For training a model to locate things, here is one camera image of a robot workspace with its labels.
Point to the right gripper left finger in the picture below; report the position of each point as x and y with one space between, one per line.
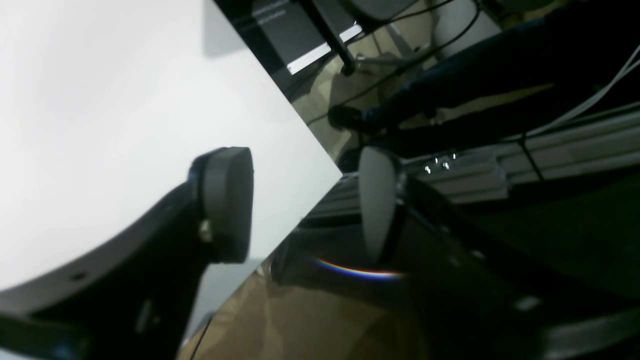
131 298

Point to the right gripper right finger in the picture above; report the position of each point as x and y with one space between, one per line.
475 297

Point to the aluminium frame rail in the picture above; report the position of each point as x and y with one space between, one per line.
595 144

